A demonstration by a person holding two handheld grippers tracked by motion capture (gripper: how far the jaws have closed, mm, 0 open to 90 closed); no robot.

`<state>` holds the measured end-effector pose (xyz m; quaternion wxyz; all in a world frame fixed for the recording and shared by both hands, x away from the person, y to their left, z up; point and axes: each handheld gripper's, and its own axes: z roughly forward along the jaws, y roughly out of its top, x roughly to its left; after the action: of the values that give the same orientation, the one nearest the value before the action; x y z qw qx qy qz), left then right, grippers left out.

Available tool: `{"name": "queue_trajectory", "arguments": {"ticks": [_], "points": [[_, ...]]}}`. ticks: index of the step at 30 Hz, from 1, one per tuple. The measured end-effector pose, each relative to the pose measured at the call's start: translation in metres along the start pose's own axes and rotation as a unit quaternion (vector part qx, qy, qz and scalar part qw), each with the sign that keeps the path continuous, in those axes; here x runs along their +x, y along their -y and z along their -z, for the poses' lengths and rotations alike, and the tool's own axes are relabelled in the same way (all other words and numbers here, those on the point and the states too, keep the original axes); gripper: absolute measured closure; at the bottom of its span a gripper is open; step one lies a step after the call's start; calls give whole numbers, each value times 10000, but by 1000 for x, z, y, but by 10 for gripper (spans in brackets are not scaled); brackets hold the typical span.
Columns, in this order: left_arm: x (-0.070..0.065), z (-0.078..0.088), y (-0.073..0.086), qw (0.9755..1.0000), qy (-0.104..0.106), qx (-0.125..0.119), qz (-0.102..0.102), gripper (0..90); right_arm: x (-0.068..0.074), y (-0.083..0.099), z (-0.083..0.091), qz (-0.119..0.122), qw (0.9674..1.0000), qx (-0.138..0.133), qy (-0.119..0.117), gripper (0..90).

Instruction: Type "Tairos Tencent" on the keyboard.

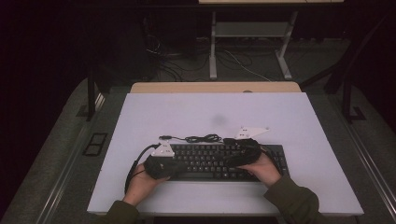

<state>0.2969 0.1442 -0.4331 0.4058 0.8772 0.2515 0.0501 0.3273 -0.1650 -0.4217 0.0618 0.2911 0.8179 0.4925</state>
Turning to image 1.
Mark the white table board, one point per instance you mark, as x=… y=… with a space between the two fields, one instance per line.
x=218 y=109

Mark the black floor socket frame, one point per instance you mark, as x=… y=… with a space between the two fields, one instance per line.
x=95 y=144

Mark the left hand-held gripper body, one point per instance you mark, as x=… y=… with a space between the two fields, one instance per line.
x=157 y=166

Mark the aluminium rail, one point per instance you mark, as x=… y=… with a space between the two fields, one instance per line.
x=67 y=174
x=370 y=168

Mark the person's left hand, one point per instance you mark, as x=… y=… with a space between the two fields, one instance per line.
x=141 y=186

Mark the person's right hand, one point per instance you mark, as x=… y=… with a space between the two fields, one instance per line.
x=263 y=169

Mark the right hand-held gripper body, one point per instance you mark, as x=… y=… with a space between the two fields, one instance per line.
x=249 y=152

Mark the black computer keyboard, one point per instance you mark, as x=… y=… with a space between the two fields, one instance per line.
x=211 y=160

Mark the black metal stand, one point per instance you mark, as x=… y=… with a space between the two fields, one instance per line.
x=91 y=96
x=347 y=99

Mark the white metal desk frame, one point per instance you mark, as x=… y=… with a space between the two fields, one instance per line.
x=249 y=29

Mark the wooden table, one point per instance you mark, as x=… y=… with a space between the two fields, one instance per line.
x=202 y=87

